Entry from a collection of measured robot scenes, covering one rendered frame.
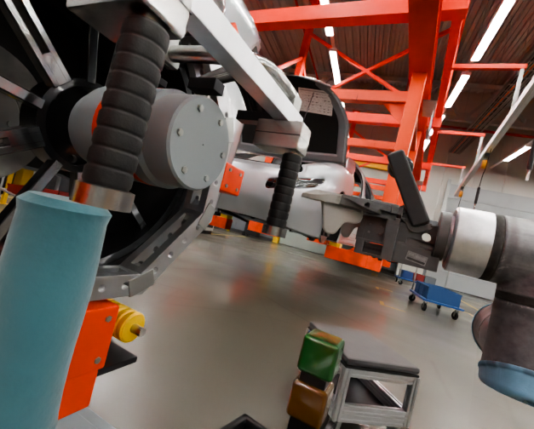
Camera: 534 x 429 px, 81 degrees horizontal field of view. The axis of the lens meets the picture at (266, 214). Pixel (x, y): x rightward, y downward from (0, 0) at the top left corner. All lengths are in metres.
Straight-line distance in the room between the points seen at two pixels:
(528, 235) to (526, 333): 0.11
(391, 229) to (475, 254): 0.10
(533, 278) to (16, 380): 0.56
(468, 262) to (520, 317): 0.08
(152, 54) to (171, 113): 0.14
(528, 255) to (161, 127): 0.46
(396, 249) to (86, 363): 0.51
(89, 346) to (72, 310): 0.21
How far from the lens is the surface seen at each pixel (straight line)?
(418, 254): 0.49
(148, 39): 0.28
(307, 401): 0.39
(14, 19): 0.60
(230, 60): 0.43
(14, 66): 1.00
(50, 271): 0.37
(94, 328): 0.59
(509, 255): 0.47
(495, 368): 0.50
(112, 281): 0.59
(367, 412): 1.50
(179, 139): 0.41
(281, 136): 0.56
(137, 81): 0.27
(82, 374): 0.63
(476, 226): 0.47
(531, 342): 0.48
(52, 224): 0.37
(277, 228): 0.53
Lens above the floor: 0.77
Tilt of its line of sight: 1 degrees up
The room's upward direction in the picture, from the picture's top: 14 degrees clockwise
